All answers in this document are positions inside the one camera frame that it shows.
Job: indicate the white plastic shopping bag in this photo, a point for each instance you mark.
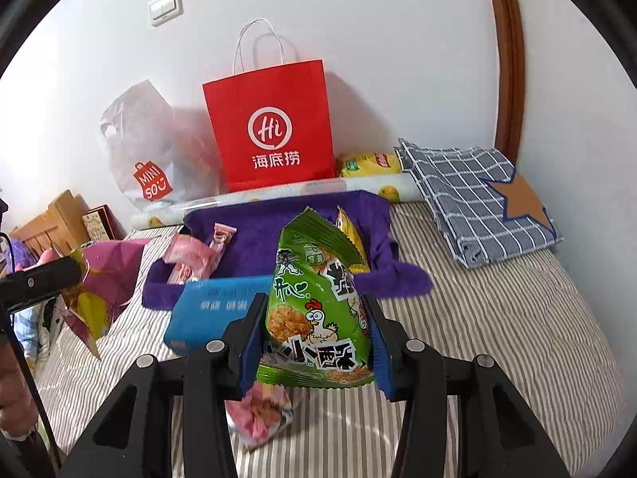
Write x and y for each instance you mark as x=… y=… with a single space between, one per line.
x=149 y=144

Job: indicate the blue box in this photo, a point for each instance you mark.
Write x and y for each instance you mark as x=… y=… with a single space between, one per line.
x=209 y=313

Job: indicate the pink white candy packet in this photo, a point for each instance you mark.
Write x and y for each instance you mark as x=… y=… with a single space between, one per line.
x=222 y=236

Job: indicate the red paper bag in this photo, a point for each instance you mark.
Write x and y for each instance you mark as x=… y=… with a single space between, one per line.
x=278 y=109

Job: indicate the purple pink snack bag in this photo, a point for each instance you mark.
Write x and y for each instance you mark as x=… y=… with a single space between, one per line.
x=107 y=269

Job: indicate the purple cloth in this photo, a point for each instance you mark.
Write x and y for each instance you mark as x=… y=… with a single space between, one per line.
x=259 y=239

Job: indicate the decorated box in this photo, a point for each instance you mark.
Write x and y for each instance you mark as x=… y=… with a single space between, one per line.
x=102 y=224

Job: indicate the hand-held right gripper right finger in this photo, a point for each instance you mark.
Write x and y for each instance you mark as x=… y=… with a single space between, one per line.
x=383 y=363

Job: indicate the yellow snack packet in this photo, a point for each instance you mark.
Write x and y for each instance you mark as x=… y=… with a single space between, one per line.
x=351 y=239

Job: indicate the brown wooden trim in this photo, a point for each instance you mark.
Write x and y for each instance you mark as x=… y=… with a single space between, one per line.
x=507 y=59

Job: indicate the crumpled pink snack packet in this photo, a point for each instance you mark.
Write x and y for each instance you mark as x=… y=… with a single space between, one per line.
x=259 y=413

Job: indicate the white light switch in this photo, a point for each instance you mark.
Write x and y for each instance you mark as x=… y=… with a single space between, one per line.
x=166 y=7

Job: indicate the green snack bag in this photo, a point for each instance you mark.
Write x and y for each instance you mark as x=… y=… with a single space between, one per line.
x=308 y=318

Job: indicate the pink snack packet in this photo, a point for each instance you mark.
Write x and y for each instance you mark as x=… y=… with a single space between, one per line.
x=191 y=259
x=259 y=413

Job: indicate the yellow snack bag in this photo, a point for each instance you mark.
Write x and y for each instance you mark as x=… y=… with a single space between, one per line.
x=368 y=164

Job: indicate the wooden headboard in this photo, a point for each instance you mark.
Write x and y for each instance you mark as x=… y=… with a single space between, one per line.
x=54 y=219

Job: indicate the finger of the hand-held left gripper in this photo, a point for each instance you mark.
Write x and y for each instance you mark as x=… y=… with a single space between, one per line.
x=40 y=281

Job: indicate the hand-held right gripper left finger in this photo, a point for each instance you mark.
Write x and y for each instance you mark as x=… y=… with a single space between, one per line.
x=249 y=353

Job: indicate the light blue cloth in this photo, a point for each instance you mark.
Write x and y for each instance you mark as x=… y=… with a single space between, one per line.
x=42 y=328

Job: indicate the folded grey plaid cloth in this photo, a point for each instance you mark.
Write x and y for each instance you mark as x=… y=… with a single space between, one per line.
x=473 y=199

